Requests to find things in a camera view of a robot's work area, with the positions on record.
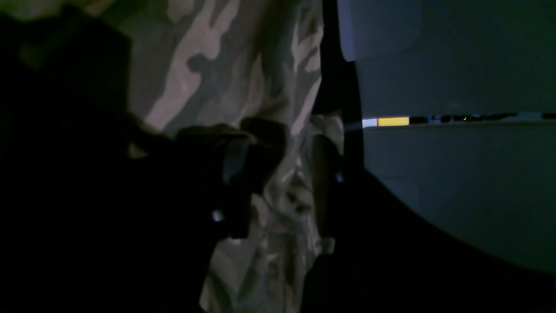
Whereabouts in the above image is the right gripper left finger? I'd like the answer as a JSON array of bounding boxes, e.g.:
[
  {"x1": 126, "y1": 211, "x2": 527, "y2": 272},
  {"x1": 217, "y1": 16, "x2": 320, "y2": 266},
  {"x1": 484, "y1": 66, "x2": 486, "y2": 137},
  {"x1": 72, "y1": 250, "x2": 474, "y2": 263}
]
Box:
[{"x1": 175, "y1": 117, "x2": 288, "y2": 239}]

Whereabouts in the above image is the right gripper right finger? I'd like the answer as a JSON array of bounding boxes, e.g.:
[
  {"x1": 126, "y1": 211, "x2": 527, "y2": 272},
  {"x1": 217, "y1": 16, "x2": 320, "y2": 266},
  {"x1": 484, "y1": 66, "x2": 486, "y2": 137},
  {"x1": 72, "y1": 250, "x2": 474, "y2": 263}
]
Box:
[{"x1": 311, "y1": 134, "x2": 344, "y2": 254}]

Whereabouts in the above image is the camouflage t-shirt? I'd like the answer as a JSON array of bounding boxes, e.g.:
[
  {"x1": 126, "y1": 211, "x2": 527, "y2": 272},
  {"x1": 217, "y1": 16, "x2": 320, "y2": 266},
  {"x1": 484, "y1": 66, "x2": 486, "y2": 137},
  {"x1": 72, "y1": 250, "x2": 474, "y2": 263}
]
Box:
[{"x1": 1, "y1": 0, "x2": 324, "y2": 313}]

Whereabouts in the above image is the black table cloth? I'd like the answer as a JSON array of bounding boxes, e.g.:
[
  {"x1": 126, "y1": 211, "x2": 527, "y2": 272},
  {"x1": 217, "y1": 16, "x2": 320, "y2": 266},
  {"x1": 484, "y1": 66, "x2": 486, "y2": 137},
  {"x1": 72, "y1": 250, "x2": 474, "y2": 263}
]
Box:
[{"x1": 301, "y1": 0, "x2": 555, "y2": 313}]

